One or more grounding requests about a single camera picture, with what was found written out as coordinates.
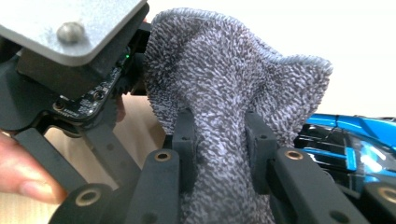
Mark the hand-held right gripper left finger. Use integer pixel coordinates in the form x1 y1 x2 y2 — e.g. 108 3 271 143
124 106 199 224

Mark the blue toy car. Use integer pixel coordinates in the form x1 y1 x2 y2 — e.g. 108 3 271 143
293 113 396 200

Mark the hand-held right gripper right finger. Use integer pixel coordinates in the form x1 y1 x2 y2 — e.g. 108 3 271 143
246 110 372 224

